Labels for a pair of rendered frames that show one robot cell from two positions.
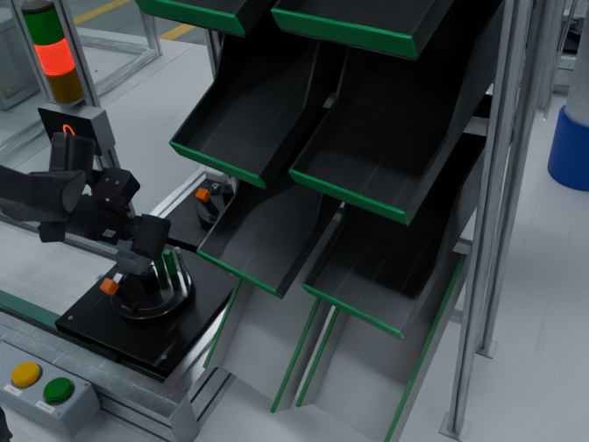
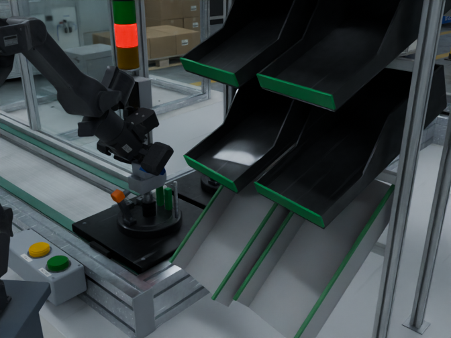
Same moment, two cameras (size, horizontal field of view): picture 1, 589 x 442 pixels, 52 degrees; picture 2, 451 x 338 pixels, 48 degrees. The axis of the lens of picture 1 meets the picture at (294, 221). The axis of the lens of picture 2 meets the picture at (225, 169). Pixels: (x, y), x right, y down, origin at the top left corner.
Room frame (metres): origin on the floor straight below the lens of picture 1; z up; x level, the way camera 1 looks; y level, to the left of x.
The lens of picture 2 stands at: (-0.17, -0.08, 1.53)
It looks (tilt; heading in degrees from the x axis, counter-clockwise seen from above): 24 degrees down; 10
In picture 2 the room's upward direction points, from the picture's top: straight up
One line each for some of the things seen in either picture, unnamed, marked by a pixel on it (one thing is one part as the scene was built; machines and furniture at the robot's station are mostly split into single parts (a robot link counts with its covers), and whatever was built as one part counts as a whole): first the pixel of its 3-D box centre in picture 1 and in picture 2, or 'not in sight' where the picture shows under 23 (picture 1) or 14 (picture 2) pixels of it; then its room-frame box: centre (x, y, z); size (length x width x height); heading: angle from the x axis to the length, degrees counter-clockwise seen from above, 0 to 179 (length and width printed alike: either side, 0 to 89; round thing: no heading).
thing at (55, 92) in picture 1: (64, 82); (127, 56); (0.94, 0.36, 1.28); 0.05 x 0.05 x 0.05
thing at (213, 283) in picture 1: (154, 299); (149, 225); (0.74, 0.26, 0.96); 0.24 x 0.24 x 0.02; 58
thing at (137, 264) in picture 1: (139, 239); (149, 170); (0.75, 0.25, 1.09); 0.08 x 0.04 x 0.07; 148
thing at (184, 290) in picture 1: (152, 291); (149, 218); (0.74, 0.26, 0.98); 0.14 x 0.14 x 0.02
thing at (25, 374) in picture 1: (26, 375); (39, 251); (0.61, 0.44, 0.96); 0.04 x 0.04 x 0.02
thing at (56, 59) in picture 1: (54, 54); (126, 34); (0.94, 0.36, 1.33); 0.05 x 0.05 x 0.05
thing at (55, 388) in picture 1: (59, 391); (58, 265); (0.57, 0.38, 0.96); 0.04 x 0.04 x 0.02
